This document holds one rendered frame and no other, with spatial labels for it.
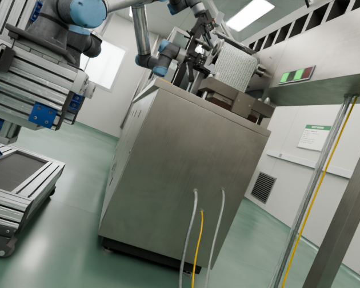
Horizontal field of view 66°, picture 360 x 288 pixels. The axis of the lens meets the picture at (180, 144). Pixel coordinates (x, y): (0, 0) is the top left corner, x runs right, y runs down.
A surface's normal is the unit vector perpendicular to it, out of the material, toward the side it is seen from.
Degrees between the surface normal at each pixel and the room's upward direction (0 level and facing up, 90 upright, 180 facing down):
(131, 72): 90
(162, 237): 90
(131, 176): 90
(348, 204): 90
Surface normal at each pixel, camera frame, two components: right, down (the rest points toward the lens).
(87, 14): 0.71, 0.42
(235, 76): 0.21, 0.11
